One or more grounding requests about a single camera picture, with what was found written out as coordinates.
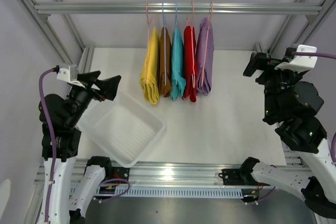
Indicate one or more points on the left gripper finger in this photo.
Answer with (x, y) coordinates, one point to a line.
(89, 80)
(108, 87)

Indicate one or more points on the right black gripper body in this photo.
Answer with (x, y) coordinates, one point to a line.
(275, 80)

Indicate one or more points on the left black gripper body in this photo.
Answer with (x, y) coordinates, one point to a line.
(83, 95)

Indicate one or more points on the yellow trousers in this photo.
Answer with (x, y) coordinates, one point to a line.
(149, 74)

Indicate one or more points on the pink hanger of yellow trousers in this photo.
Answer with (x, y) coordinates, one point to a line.
(148, 20)

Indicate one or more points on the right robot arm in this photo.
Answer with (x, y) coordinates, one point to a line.
(293, 104)

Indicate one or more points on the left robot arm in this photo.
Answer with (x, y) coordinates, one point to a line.
(60, 142)

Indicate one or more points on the lilac trousers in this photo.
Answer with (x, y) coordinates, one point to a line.
(200, 48)

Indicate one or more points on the brown trousers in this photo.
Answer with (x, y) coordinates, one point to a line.
(164, 85)

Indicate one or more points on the pink hanger of red trousers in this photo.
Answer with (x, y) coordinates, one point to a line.
(191, 25)

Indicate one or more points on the teal trousers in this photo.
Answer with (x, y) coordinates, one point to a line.
(178, 82)

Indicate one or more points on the pink hanger of lilac trousers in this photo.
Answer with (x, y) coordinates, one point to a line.
(206, 44)

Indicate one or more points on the blue hanger of brown trousers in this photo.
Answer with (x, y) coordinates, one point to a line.
(164, 41)

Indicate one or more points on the red trousers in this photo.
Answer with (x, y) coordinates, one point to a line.
(189, 91)

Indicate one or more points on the blue hanger of teal trousers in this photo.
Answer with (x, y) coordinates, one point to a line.
(176, 13)

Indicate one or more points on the white plastic basket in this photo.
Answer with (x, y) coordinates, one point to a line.
(123, 128)

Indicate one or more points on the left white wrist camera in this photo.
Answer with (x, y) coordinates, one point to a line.
(68, 73)

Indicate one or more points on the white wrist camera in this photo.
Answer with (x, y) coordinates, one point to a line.
(68, 73)
(300, 63)

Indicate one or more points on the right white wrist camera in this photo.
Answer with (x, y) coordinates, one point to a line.
(300, 63)

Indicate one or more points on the aluminium hanging rail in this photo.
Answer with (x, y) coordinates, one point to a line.
(169, 8)

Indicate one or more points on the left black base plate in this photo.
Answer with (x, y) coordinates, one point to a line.
(108, 187)

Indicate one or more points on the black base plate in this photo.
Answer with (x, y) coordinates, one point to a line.
(108, 187)
(237, 177)

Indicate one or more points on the slotted cable duct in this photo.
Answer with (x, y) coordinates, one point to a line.
(184, 192)

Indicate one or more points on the aluminium frame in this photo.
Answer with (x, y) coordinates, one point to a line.
(52, 37)

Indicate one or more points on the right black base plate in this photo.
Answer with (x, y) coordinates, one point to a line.
(237, 177)

